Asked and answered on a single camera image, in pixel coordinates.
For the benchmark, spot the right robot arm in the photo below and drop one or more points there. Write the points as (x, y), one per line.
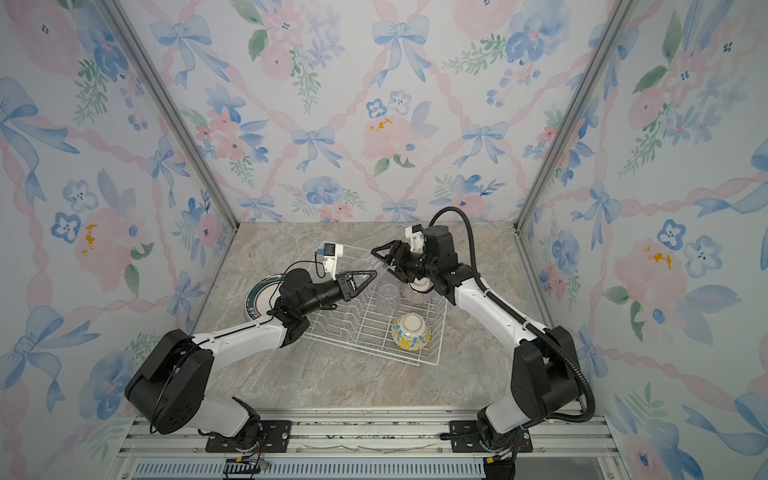
(546, 381)

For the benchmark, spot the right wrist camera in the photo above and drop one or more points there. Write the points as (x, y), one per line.
(415, 238)

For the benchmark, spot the white wire dish rack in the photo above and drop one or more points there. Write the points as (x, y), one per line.
(364, 323)

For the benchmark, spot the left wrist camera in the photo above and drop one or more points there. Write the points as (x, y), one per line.
(331, 254)

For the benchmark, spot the right corner aluminium profile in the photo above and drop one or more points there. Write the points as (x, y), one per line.
(614, 29)

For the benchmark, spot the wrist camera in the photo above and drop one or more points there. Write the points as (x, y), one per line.
(415, 238)
(331, 254)

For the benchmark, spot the left corner aluminium profile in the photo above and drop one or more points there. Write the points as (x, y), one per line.
(116, 18)

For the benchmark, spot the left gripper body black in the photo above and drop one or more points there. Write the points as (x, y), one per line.
(326, 297)

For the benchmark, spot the corner aluminium profile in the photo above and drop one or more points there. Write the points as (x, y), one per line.
(614, 29)
(116, 18)

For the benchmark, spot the clear glass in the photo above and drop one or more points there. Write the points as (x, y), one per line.
(370, 262)
(389, 293)

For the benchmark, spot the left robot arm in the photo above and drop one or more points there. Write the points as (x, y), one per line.
(169, 388)

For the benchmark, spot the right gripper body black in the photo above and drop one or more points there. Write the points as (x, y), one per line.
(413, 266)

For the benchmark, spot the yellow blue patterned bowl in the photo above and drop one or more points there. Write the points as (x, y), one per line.
(411, 332)

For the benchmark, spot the clear glass front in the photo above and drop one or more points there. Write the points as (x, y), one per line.
(370, 262)

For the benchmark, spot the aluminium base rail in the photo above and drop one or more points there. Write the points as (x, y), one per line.
(377, 443)

